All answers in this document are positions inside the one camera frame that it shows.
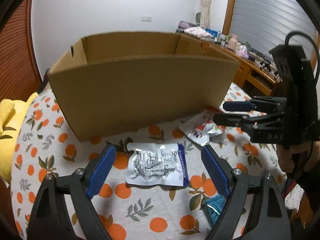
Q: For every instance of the person's right hand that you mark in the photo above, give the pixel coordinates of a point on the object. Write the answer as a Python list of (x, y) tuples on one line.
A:
[(285, 156)]

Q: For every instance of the folded floral cloth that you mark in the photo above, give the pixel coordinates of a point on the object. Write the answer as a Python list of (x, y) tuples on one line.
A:
[(198, 32)]

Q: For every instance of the grey window blind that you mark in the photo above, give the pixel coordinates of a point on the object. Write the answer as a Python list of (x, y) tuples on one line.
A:
[(264, 24)]

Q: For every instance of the yellow plush toy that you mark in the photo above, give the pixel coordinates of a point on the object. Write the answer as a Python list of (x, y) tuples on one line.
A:
[(12, 115)]

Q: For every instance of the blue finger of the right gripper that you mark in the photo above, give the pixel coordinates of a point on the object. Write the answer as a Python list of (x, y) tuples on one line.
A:
[(238, 106), (233, 120)]

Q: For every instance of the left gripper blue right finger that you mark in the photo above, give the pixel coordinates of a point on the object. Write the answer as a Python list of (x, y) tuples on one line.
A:
[(218, 170)]

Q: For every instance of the floral beige curtain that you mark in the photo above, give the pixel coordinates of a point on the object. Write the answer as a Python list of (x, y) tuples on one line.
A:
[(205, 14)]

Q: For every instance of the brown cardboard box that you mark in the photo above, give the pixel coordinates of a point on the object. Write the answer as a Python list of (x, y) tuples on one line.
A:
[(116, 82)]

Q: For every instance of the pink bottle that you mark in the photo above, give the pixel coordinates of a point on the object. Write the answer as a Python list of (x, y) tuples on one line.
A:
[(232, 42)]

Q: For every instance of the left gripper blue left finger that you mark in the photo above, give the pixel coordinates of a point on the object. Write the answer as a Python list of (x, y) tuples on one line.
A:
[(98, 169)]

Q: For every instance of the white wall switch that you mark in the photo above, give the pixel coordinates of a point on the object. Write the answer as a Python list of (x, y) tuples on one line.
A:
[(146, 19)]

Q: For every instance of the blue foil snack packet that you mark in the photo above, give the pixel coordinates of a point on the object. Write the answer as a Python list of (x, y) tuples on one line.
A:
[(213, 208)]

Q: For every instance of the wooden sideboard cabinet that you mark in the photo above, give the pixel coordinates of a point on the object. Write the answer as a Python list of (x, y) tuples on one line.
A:
[(248, 76)]

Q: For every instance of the white red snack packet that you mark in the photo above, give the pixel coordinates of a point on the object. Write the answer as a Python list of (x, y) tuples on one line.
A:
[(201, 129)]

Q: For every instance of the silver blue snack pouch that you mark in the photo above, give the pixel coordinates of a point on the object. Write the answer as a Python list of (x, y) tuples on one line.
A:
[(157, 164)]

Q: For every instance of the wooden louvered wardrobe door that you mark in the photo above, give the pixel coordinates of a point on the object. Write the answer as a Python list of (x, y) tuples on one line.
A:
[(20, 76)]

